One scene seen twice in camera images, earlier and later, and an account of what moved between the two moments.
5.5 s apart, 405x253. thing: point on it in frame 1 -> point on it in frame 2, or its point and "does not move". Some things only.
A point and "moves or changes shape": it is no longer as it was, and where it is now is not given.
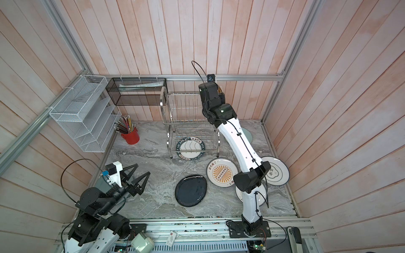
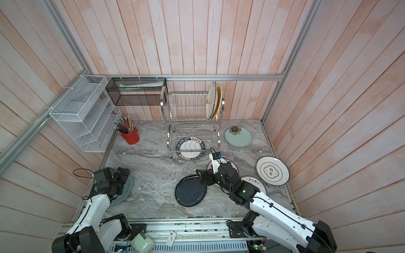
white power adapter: [142, 244] does not move
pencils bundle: [124, 125] does not move
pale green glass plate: [103, 184] moves or changes shape
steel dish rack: [187, 129] does not move
